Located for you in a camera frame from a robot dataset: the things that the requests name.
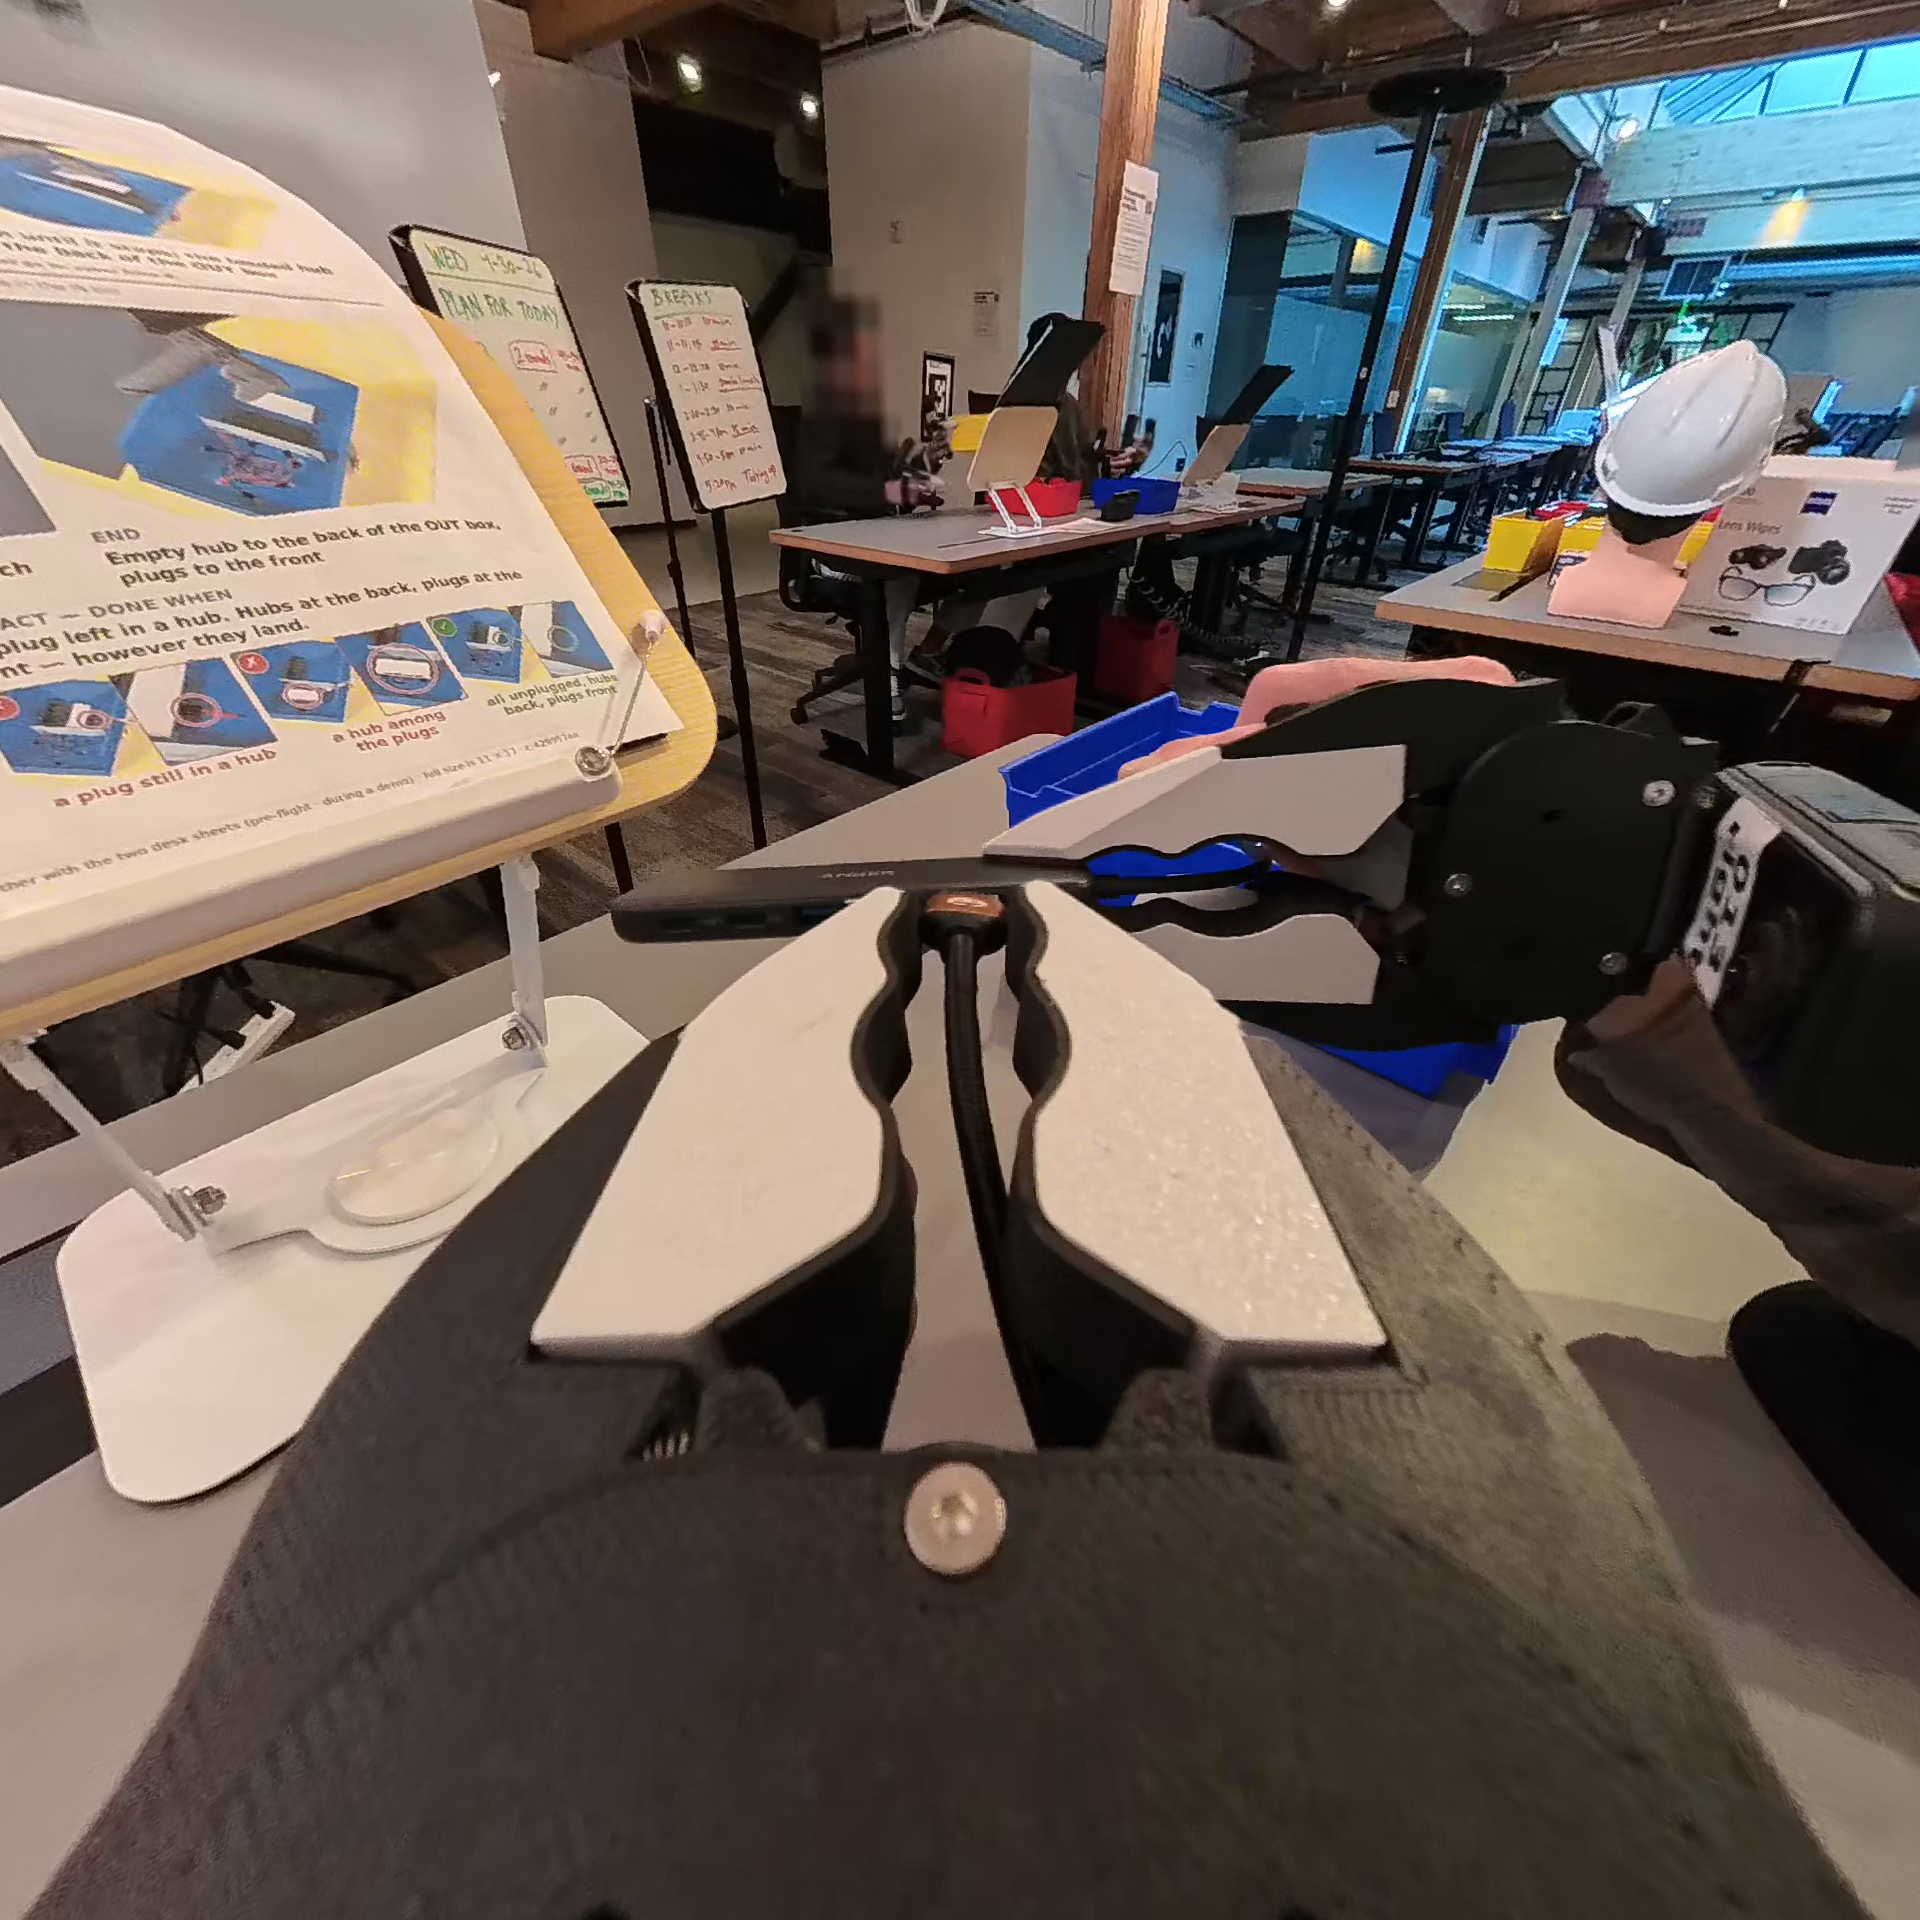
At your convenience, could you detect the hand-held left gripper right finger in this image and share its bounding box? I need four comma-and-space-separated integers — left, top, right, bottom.
1003, 883, 1390, 1449

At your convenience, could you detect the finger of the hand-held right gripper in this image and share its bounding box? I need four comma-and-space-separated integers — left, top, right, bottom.
1117, 887, 1387, 1008
983, 742, 1413, 905

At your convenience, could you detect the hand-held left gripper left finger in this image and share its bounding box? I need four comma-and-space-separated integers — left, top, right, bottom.
529, 887, 921, 1449

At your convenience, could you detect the blue plastic bin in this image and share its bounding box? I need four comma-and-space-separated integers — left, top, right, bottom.
997, 689, 1520, 1100

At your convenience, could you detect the slim dark grey usb hub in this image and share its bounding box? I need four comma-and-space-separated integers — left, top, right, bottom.
610, 852, 1279, 943

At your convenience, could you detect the black cable with orange plug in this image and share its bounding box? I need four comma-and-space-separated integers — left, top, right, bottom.
919, 887, 1053, 1449

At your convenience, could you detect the person's right forearm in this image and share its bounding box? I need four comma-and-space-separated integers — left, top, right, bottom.
1554, 960, 1920, 1351

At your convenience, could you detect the person's right hand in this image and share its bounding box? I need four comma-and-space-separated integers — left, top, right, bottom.
1117, 654, 1520, 782

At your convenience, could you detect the red floor bin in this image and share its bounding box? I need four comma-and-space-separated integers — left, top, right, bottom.
943, 663, 1080, 759
1093, 612, 1180, 704

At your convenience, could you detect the grey wood-edged desk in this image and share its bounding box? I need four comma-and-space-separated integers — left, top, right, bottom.
1375, 546, 1920, 708

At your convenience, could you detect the pink mannequin head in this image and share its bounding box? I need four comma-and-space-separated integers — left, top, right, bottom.
1544, 501, 1712, 629

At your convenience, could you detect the row of office desks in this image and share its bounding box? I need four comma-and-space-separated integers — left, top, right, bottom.
1351, 431, 1615, 590

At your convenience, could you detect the white printed carton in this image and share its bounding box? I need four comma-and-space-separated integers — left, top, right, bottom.
1676, 476, 1914, 636

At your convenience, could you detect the grey office desk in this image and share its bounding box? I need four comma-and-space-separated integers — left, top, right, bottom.
769, 486, 1309, 785

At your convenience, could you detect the black office chair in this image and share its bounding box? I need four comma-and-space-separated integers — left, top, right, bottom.
780, 540, 907, 752

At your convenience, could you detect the white hard hat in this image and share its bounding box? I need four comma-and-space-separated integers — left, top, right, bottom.
1592, 340, 1790, 520

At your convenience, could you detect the black whiteboard stand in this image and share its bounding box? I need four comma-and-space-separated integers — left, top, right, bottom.
704, 506, 773, 852

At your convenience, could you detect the black document stand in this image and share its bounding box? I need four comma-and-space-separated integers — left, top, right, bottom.
995, 313, 1111, 409

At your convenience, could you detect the person's dark trouser leg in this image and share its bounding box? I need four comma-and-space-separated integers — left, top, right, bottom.
1725, 1281, 1920, 1596

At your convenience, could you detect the whiteboard with red underlines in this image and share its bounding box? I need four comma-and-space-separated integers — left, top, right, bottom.
624, 275, 793, 520

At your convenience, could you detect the wooden column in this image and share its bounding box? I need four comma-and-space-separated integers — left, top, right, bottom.
1082, 0, 1173, 438

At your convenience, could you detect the black pole with round top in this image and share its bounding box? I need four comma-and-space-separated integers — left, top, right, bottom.
1286, 66, 1510, 665

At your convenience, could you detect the whiteboard with green writing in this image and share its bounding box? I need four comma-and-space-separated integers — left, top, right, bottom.
386, 224, 637, 512

